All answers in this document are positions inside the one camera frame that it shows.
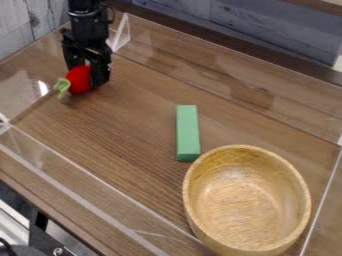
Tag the red plush strawberry toy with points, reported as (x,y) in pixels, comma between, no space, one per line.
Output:
(75,83)

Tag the clear acrylic corner bracket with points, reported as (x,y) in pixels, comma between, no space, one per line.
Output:
(120,35)

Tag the green rectangular block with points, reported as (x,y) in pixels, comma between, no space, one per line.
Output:
(187,133)

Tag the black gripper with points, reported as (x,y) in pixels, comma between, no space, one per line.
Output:
(95,51)

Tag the clear acrylic tray wall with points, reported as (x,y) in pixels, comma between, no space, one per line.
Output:
(115,225)

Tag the black metal frame base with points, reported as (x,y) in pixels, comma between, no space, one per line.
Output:
(42,244)

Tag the wooden oval bowl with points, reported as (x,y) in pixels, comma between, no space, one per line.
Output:
(247,202)

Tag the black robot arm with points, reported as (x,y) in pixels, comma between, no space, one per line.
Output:
(84,40)

